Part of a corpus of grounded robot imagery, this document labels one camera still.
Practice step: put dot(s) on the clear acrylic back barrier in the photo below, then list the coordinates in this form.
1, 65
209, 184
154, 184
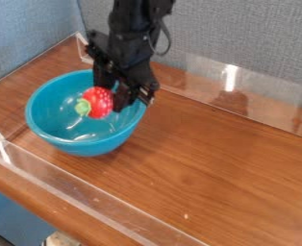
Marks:
266, 99

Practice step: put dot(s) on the clear acrylic barrier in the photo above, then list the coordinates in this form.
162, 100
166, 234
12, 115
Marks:
266, 99
99, 204

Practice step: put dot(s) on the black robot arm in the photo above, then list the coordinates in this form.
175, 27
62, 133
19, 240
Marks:
138, 16

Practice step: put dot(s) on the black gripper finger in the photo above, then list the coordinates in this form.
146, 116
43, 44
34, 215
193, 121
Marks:
124, 96
104, 76

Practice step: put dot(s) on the blue bowl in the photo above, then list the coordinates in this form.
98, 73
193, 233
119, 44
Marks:
78, 135

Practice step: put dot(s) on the red toy strawberry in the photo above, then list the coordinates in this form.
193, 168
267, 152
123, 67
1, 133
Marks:
96, 103

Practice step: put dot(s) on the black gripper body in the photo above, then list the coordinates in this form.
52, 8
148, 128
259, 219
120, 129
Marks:
127, 56

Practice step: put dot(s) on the clear acrylic front barrier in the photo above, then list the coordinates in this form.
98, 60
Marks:
99, 204

